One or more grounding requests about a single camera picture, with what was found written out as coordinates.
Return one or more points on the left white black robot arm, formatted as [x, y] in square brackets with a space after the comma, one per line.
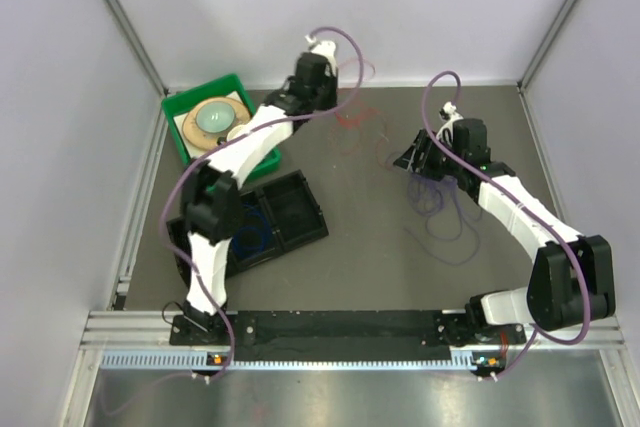
[211, 204]

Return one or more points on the green plastic bin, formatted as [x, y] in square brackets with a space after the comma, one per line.
[180, 110]

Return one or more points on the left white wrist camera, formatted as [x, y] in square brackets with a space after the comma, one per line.
[324, 48]

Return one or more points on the left aluminium corner post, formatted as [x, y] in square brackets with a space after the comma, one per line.
[135, 44]

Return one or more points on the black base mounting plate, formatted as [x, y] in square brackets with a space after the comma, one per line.
[360, 335]

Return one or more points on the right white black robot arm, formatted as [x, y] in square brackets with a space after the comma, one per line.
[572, 274]

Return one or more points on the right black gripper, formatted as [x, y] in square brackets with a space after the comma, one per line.
[410, 161]

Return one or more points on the right aluminium corner post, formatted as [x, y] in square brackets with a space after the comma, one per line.
[556, 27]

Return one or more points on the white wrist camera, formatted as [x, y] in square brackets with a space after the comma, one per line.
[449, 115]
[324, 48]

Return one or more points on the white slotted cable duct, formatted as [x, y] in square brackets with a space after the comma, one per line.
[201, 360]

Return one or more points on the black mug with beige inside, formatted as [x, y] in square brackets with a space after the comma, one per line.
[233, 133]

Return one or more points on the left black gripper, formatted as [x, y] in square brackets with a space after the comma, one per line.
[333, 82]

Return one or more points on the wooden round plate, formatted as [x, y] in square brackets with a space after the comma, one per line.
[205, 127]

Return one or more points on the aluminium frame rail front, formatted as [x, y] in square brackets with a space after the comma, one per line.
[147, 330]

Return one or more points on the aluminium corner post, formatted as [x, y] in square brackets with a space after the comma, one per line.
[556, 27]
[135, 44]

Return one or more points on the black two-compartment tray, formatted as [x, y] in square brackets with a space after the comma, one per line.
[281, 216]

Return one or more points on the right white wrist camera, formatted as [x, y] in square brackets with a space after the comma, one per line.
[449, 115]

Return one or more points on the teal glass bowl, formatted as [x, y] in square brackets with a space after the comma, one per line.
[215, 117]

